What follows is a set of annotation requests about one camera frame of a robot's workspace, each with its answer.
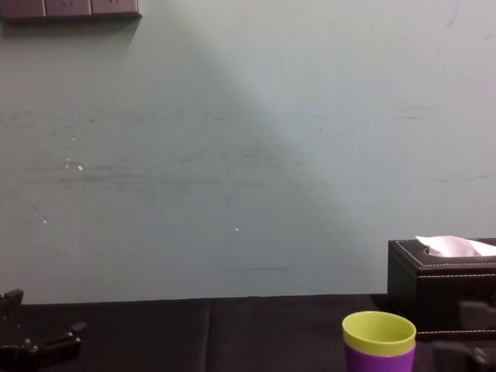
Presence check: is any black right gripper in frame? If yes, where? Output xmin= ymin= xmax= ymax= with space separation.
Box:
xmin=431 ymin=298 xmax=496 ymax=372

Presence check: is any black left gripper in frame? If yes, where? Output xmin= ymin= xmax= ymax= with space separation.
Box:
xmin=0 ymin=288 xmax=88 ymax=367

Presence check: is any black leather tissue box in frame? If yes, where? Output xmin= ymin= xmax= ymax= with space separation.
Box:
xmin=387 ymin=237 xmax=496 ymax=343

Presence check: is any white tissue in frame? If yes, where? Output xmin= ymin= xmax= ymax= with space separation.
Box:
xmin=415 ymin=234 xmax=496 ymax=259

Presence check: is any green plastic cup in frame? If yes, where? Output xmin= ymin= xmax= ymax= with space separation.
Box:
xmin=342 ymin=310 xmax=418 ymax=357

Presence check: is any purple plastic cup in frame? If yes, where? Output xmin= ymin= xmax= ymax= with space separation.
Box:
xmin=343 ymin=340 xmax=418 ymax=372

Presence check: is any black table cloth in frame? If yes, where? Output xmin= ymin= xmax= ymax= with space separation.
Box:
xmin=0 ymin=293 xmax=496 ymax=372

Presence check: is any grey wall socket panel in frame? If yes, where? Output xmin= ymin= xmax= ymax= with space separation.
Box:
xmin=0 ymin=0 xmax=143 ymax=20

